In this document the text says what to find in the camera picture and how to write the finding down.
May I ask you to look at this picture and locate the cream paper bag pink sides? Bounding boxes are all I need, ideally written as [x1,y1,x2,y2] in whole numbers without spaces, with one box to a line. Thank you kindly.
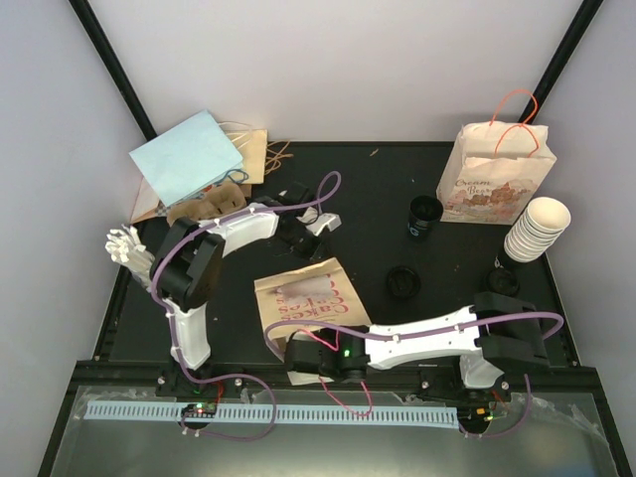
[254,258,371,360]

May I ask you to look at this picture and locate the black lid stack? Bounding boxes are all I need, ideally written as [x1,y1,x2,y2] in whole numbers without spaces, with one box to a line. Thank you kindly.
[407,195,443,240]

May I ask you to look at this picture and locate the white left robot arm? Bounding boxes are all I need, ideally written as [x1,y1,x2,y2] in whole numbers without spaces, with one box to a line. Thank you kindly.
[149,187,342,397]

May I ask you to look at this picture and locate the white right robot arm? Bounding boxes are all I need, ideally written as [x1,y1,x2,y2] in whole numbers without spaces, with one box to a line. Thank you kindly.
[283,292,561,400]

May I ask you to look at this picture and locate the stacked pulp cup carriers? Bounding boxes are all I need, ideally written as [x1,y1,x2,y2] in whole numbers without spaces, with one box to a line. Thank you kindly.
[166,183,246,226]

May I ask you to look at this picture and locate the brown kraft paper bag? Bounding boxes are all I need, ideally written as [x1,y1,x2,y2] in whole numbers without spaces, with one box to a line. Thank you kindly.
[220,121,294,197]

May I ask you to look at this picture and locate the light blue paper bag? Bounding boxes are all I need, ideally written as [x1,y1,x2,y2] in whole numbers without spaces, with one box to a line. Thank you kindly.
[130,110,242,206]

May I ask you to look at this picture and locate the patterned flat paper bag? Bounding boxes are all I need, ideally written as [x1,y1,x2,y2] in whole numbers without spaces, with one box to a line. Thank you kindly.
[130,178,169,224]

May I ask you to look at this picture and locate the black lid stacks right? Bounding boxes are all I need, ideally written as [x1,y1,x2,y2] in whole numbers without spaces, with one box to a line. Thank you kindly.
[483,252,521,297]

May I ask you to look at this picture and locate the Cream Bear printed paper bag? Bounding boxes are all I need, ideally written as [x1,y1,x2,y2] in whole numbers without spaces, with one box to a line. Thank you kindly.
[435,88,557,225]

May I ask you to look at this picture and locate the tall stack paper cups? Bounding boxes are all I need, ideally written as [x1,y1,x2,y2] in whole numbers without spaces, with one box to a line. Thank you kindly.
[503,197,571,263]

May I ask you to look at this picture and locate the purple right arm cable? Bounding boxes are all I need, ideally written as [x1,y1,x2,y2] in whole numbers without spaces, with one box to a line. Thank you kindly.
[262,311,565,441]

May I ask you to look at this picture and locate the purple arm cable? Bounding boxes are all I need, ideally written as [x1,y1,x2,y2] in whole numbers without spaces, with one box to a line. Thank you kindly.
[150,171,343,443]
[262,311,565,441]

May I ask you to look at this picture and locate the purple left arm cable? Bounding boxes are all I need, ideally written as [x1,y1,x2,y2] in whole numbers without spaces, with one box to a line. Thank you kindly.
[150,171,343,443]

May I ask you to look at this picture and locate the light blue slotted cable duct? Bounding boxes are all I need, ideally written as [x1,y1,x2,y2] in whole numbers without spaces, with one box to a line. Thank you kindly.
[83,400,459,430]

